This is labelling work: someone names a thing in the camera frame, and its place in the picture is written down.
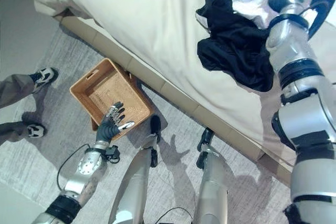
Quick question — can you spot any robot silver leg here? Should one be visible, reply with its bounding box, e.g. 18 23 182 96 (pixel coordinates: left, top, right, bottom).
196 145 229 224
108 134 160 224

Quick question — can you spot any person's right leg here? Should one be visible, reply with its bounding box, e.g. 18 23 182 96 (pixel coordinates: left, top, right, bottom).
0 121 29 146

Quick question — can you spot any black garment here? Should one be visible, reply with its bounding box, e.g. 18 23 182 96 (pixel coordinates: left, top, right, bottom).
196 34 275 92
196 0 263 42

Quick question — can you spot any black white sneaker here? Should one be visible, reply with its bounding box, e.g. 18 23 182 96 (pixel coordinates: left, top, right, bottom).
26 124 47 138
30 67 59 94

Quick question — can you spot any brown woven basket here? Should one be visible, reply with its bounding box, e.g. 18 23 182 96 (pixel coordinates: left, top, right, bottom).
69 58 154 142

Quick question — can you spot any robot dark foot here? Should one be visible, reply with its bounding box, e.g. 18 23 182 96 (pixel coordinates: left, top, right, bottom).
149 115 162 143
196 127 215 154

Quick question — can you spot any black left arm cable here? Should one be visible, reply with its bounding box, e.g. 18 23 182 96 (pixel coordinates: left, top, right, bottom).
57 144 91 192

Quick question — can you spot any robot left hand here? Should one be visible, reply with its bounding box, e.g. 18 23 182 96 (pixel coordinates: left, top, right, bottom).
95 101 135 144

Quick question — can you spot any grey textured rug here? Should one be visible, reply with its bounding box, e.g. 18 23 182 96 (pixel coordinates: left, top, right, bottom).
0 24 299 224

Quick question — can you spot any white garment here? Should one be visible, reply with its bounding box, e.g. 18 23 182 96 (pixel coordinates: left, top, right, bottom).
220 0 287 29

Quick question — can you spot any cream bed sheet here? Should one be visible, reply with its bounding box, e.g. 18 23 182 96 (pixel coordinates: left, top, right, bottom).
29 0 336 156

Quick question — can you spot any robot dark right foot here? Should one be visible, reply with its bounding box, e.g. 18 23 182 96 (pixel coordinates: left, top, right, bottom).
196 127 215 154

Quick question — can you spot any robot silver right leg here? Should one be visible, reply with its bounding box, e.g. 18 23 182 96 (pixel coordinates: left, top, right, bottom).
196 145 229 224

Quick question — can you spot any black body cable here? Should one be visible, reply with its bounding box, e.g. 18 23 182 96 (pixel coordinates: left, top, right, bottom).
156 207 200 224

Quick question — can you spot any robot dark left foot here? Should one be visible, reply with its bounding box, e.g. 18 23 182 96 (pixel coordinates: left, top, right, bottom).
149 115 162 143

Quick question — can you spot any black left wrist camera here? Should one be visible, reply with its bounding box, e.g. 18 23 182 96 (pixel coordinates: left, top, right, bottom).
104 145 120 164

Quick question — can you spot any robot silver left leg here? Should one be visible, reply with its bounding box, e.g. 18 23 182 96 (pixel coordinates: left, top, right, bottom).
108 134 160 224

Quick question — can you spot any tan bed base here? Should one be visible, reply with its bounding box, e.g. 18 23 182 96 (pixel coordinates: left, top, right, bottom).
54 7 297 185

